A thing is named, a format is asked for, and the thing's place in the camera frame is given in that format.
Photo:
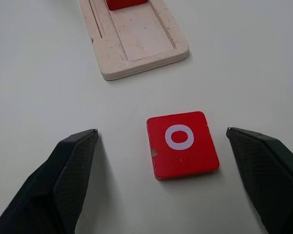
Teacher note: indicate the red letter tile b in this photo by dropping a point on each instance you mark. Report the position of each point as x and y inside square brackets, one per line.
[124, 3]

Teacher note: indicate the red letter tile o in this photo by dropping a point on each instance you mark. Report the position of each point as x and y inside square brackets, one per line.
[197, 158]

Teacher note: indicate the wooden letter tray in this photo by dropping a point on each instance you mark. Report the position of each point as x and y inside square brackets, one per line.
[141, 31]

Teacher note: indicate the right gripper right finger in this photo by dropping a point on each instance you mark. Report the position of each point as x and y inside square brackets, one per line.
[271, 175]

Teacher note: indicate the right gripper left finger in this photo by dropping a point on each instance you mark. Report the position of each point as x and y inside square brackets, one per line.
[46, 185]

